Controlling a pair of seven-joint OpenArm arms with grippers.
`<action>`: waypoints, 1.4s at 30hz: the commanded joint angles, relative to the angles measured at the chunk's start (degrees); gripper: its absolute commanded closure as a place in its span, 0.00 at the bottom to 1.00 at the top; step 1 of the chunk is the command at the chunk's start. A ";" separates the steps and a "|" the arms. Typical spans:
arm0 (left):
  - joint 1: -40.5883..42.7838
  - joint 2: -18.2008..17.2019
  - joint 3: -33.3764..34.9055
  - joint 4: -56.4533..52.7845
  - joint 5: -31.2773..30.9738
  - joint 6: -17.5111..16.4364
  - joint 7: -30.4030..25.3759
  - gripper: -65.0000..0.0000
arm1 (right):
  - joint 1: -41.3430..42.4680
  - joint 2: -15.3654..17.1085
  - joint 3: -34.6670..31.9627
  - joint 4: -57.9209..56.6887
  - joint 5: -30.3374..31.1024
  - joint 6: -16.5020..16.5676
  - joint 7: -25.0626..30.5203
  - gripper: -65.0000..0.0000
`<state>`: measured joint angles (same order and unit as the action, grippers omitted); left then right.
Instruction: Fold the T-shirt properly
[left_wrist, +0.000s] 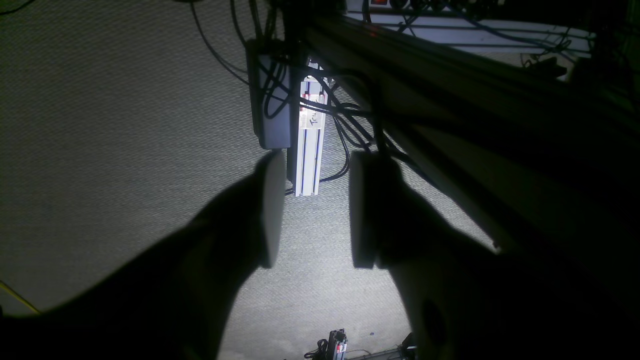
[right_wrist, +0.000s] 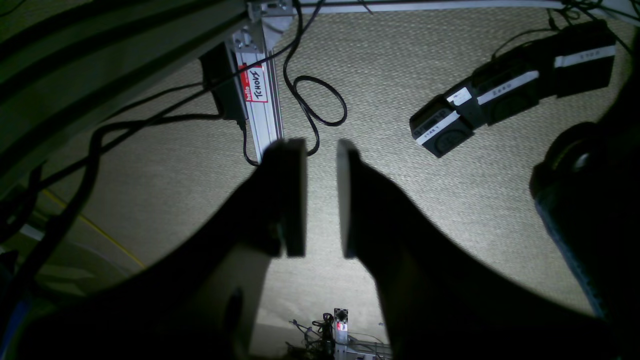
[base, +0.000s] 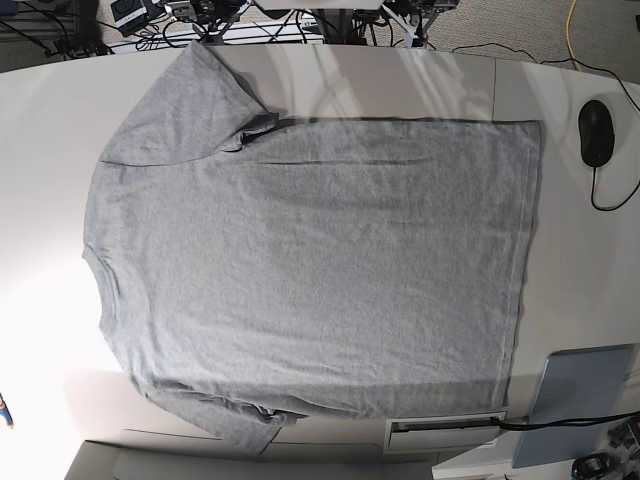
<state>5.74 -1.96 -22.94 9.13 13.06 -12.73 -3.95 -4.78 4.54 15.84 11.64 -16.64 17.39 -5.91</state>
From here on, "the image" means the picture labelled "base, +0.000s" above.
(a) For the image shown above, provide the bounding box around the grey T-shirt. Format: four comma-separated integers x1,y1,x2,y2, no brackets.
83,43,542,455

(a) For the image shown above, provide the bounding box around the grey robot base column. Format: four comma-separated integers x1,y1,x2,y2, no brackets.
308,9,360,45

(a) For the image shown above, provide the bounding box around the grey laptop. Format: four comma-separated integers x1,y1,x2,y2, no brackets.
511,344,634,469

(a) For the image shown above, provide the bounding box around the black computer mouse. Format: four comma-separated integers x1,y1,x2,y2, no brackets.
578,99,615,169

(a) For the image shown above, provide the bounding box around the black device bottom right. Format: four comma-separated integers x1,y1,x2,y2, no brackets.
571,453,612,480

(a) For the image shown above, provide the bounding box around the black mouse cable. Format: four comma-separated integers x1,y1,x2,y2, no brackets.
590,164,640,211

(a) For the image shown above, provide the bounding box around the black power cable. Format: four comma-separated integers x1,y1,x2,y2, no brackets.
492,412,640,432

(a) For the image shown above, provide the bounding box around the yellow cable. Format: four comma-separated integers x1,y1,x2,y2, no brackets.
564,0,640,94

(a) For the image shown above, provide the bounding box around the blue orange tool handle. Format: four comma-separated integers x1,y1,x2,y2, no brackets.
0,395,14,429

